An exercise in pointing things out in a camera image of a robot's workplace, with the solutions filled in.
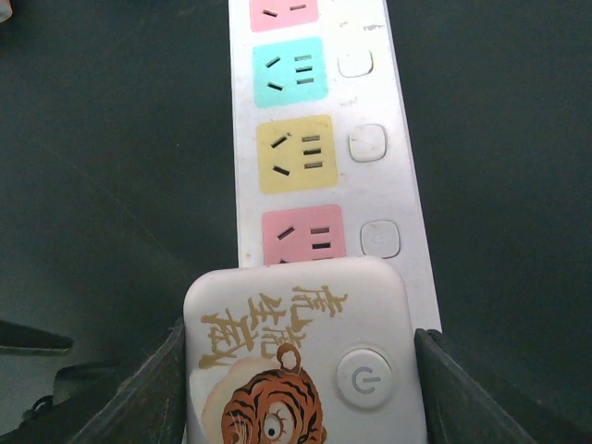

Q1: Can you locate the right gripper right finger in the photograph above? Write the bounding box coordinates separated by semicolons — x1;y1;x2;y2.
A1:
414;328;535;443

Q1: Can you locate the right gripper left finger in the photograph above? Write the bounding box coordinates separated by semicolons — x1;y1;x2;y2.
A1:
78;319;186;443

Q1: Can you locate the white plug with red print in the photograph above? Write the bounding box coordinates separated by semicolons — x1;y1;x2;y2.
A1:
183;256;428;443

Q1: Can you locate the white power strip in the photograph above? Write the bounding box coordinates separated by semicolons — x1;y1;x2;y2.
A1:
228;1;441;329

